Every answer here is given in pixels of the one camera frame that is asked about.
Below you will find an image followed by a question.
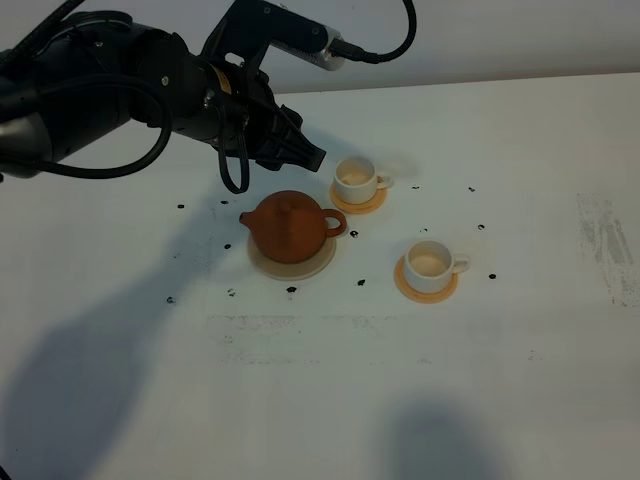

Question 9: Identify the far white teacup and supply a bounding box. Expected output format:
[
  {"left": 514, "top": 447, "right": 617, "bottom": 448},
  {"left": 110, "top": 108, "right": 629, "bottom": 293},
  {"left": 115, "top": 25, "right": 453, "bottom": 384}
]
[{"left": 332, "top": 157, "right": 393, "bottom": 205}]

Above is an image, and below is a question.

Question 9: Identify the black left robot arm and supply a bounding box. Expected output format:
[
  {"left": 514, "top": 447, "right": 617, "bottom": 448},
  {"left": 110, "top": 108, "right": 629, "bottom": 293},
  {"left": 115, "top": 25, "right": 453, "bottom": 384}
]
[{"left": 1, "top": 1, "right": 331, "bottom": 194}]

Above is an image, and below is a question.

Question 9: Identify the brown clay teapot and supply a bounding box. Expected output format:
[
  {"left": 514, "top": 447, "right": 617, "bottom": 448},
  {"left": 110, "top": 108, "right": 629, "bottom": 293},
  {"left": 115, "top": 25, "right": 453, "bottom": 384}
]
[{"left": 239, "top": 190, "right": 347, "bottom": 264}]

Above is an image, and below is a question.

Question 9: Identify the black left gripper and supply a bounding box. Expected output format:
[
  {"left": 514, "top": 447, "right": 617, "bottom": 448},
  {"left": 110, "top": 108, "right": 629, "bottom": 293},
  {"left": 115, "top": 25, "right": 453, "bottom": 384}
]
[{"left": 174, "top": 56, "right": 326, "bottom": 172}]

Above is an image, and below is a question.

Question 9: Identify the black braided camera cable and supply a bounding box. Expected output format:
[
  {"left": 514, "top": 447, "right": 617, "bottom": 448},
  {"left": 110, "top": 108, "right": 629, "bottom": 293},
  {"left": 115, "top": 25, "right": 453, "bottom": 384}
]
[{"left": 329, "top": 0, "right": 418, "bottom": 65}]

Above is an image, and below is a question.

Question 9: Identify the far orange round coaster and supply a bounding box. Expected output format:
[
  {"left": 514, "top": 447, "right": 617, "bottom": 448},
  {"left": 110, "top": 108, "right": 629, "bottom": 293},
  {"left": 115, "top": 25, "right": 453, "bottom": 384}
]
[{"left": 329, "top": 186, "right": 387, "bottom": 215}]

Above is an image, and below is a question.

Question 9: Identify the beige round teapot saucer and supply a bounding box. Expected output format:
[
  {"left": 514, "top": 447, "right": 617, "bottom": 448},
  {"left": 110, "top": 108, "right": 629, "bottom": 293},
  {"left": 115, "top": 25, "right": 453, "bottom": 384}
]
[{"left": 247, "top": 236, "right": 337, "bottom": 281}]

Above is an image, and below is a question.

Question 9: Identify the near orange round coaster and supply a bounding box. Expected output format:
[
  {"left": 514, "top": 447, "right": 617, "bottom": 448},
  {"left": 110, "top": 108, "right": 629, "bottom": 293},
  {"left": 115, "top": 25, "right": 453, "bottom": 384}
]
[{"left": 393, "top": 257, "right": 459, "bottom": 304}]

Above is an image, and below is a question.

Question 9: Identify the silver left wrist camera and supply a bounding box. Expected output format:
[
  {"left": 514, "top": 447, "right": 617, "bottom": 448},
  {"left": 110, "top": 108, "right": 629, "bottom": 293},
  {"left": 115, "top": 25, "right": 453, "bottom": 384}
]
[{"left": 271, "top": 26, "right": 345, "bottom": 71}]

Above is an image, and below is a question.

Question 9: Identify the orange round coaster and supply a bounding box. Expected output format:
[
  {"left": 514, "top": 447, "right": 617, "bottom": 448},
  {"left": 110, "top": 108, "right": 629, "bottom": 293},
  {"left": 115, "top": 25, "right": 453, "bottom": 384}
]
[
  {"left": 393, "top": 257, "right": 459, "bottom": 304},
  {"left": 329, "top": 186, "right": 387, "bottom": 215}
]

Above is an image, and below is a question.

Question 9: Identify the white teacup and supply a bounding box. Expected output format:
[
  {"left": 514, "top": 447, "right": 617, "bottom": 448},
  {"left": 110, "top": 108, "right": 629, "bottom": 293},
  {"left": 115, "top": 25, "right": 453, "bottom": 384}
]
[
  {"left": 403, "top": 239, "right": 471, "bottom": 294},
  {"left": 332, "top": 157, "right": 393, "bottom": 205}
]

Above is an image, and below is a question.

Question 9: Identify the near white teacup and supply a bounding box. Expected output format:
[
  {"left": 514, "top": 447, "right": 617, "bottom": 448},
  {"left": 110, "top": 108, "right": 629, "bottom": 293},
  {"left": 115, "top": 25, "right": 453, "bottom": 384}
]
[{"left": 403, "top": 239, "right": 471, "bottom": 294}]

